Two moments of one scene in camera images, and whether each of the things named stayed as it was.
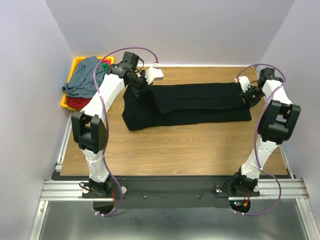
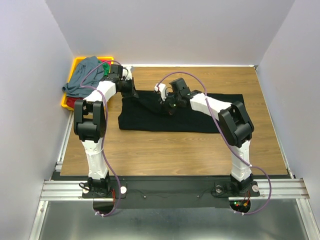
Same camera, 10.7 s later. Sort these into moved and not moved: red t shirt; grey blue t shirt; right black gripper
Moved: right black gripper
Not moved: red t shirt; grey blue t shirt
